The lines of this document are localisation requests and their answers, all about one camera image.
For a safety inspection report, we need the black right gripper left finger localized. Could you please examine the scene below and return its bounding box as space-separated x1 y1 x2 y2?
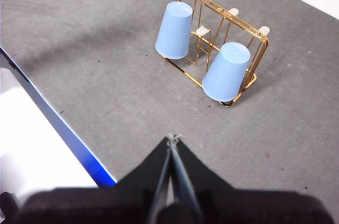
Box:
13 135 172 224

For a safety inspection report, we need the gold wire cup rack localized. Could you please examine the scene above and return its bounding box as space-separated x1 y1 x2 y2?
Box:
165 0 271 107

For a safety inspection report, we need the blue ribbed plastic cup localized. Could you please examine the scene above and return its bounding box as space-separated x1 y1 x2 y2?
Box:
155 1 193 60
201 41 251 102

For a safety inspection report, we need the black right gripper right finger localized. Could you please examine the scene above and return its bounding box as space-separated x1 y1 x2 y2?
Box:
171 134 335 224

